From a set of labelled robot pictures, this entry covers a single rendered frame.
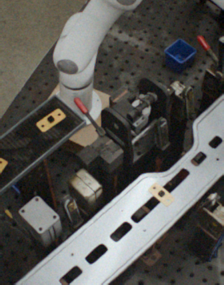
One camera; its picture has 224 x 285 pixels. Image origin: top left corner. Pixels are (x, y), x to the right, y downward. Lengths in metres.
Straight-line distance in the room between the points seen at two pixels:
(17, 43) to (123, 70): 1.23
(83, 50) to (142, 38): 0.77
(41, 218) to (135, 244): 0.29
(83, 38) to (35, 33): 1.78
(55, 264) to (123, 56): 1.08
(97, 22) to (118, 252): 0.68
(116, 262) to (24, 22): 2.23
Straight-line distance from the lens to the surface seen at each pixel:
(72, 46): 1.65
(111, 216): 1.59
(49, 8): 3.54
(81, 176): 1.56
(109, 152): 1.60
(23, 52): 3.29
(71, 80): 1.82
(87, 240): 1.56
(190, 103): 1.76
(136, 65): 2.28
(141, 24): 2.44
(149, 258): 1.86
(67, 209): 1.51
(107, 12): 1.54
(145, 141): 1.75
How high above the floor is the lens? 2.46
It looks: 58 degrees down
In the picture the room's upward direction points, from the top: straight up
